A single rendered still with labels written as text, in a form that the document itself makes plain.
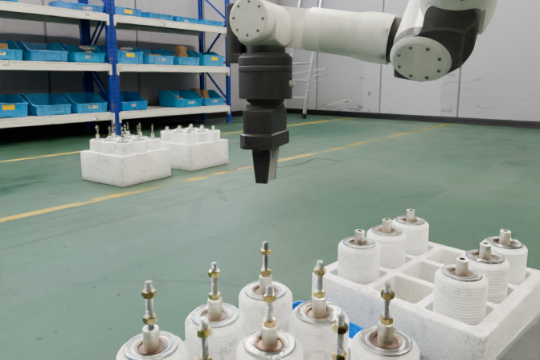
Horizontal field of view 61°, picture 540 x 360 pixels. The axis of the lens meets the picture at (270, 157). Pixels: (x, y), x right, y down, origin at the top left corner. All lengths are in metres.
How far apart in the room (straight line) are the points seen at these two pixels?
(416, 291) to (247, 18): 0.71
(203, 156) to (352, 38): 2.63
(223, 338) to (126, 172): 2.14
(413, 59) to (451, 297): 0.50
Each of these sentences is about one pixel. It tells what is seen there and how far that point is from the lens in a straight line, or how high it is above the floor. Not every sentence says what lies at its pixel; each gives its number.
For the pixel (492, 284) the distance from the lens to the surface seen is 1.07.
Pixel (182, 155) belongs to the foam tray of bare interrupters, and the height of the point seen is 0.10.
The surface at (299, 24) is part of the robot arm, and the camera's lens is 0.79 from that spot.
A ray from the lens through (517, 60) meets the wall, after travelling 6.82.
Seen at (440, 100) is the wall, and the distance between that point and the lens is 7.08.
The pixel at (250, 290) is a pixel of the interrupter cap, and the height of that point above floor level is 0.25.
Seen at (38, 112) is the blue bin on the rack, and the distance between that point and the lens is 5.10.
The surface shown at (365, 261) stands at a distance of 1.06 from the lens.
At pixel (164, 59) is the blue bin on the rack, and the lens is 5.89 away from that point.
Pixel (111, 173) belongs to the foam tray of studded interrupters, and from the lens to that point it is 2.87.
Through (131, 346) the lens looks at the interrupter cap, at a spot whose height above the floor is 0.25.
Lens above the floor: 0.62
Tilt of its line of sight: 10 degrees down
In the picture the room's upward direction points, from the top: straight up
